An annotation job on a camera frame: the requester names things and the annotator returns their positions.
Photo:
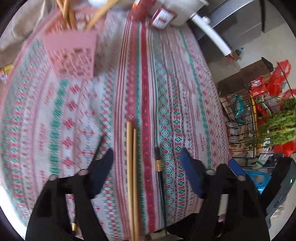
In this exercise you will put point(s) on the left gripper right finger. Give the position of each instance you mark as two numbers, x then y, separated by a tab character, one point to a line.
230	209

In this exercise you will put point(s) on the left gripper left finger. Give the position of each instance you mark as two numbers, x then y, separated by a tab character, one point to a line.
50	219

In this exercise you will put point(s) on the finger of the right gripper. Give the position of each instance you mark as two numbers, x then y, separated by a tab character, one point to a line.
236	169

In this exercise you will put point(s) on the black chopstick gold band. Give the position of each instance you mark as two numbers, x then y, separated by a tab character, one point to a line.
161	182

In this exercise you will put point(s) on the wooden chopstick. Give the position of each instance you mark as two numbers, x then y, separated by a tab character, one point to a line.
129	161
68	14
100	13
61	11
135	190

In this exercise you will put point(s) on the blue plastic stool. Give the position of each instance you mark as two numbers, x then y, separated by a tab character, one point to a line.
260	179

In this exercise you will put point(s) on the green leafy vegetables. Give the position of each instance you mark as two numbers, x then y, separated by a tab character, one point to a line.
276	129

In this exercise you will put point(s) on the brown cardboard box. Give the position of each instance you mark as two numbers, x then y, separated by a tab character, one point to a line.
246	75

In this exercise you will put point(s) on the patterned woven tablecloth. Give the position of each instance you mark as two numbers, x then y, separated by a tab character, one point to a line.
158	80

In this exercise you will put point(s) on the labelled dried fruit jar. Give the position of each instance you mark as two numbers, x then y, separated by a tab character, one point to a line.
161	18

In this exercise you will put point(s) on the pink perforated utensil basket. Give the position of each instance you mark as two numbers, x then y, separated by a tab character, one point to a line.
71	53

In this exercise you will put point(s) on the red goji berry jar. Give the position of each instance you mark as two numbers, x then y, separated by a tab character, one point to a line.
140	10

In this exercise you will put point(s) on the wooden chopstick in basket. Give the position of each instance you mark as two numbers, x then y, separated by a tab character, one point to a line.
68	14
61	11
100	13

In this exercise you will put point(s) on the floral cloth cover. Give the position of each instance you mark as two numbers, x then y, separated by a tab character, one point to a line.
24	22

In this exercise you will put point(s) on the black wire rack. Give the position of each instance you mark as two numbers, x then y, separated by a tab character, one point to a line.
242	109

